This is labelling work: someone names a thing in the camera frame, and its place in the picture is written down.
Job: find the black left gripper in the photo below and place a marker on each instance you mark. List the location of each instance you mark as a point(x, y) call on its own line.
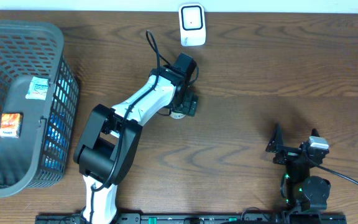
point(191, 109)

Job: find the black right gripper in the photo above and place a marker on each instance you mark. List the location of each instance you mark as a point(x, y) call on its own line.
point(276, 145)

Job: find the green lid jar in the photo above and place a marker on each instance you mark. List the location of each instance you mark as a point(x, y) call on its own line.
point(176, 115)

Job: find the blue Oreo cookie pack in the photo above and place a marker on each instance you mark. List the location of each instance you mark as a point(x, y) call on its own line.
point(59, 126)

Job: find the light blue wet wipes pack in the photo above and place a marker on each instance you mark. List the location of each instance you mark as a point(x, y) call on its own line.
point(38, 89)

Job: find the orange tissue pack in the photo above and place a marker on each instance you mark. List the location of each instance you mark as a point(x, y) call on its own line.
point(10, 125)

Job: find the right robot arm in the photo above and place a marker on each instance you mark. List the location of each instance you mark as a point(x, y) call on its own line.
point(306, 194)

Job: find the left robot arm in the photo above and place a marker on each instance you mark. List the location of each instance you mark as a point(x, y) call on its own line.
point(108, 144)

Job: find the grey plastic mesh basket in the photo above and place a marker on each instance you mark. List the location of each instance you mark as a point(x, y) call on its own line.
point(27, 50)

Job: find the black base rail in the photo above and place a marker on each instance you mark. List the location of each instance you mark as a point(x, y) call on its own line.
point(252, 217)

